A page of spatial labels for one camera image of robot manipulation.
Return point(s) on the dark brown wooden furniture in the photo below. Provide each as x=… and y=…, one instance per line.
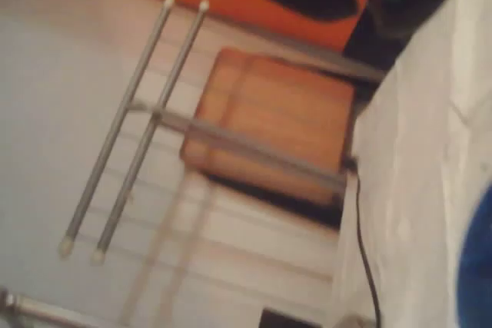
x=288, y=320

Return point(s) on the white tablecloth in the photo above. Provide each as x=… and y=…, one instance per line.
x=423, y=151

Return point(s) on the orange object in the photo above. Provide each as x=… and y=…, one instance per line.
x=307, y=32

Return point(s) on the blue round bowl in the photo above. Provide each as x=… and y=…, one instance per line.
x=480, y=266

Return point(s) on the grey metal drying rack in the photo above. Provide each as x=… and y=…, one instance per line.
x=114, y=132

